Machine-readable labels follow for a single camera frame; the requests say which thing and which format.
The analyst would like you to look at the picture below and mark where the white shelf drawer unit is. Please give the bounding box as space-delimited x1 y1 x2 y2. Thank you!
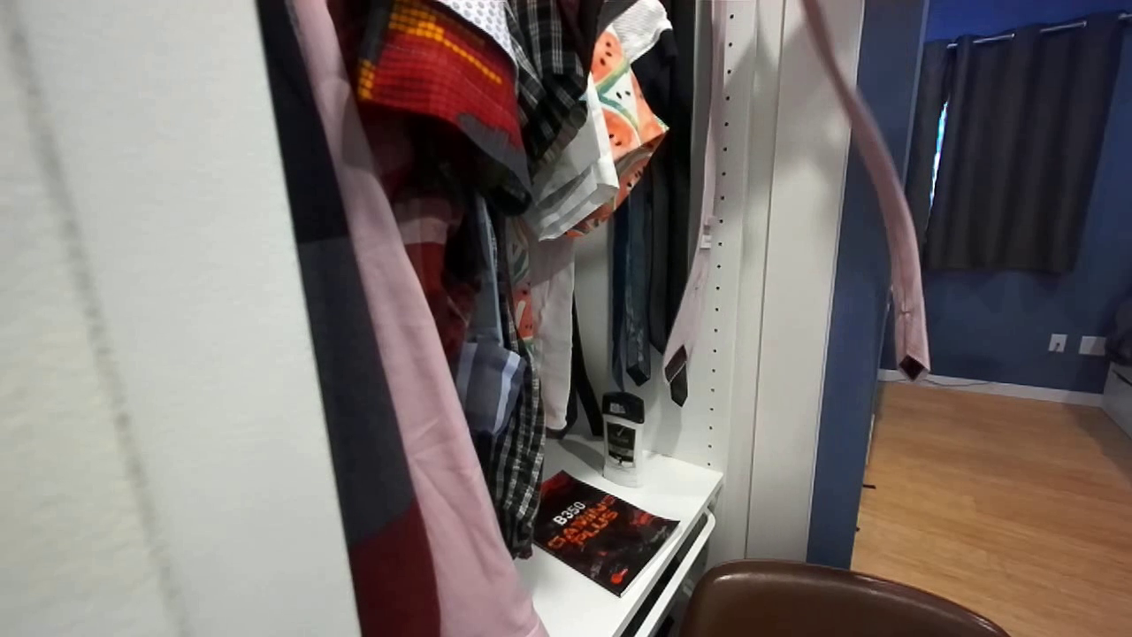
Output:
517 436 727 637

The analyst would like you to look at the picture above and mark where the white mesh garment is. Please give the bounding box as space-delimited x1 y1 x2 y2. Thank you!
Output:
517 232 585 437

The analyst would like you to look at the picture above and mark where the black white checked shirt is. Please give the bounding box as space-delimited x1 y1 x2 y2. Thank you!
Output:
452 199 550 558

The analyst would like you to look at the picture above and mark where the pink dress shirt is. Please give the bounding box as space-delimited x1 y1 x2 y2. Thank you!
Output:
287 0 544 637

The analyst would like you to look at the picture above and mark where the black hanging garment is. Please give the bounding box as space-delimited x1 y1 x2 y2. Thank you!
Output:
642 0 717 358

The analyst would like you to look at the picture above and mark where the black red book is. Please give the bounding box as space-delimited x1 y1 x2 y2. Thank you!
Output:
532 470 683 596

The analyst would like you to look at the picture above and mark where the white pegged closet panel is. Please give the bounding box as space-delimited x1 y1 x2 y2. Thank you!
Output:
688 0 870 570

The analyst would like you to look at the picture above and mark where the grey red garment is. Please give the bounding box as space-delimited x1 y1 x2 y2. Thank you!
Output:
254 0 446 637

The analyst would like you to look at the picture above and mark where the dark tartan shirt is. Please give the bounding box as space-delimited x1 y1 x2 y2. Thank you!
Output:
508 0 615 168

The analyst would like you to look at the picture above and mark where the red plaid shirt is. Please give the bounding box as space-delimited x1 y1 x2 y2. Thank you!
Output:
351 0 536 358

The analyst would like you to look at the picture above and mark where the brown leather chair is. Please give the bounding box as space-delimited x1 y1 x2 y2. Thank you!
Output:
677 558 1012 637

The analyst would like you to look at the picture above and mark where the dark window curtain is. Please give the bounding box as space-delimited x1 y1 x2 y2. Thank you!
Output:
904 40 949 241
938 11 1129 280

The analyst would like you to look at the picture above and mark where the white closet door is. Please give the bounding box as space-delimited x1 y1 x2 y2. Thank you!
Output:
0 0 364 637

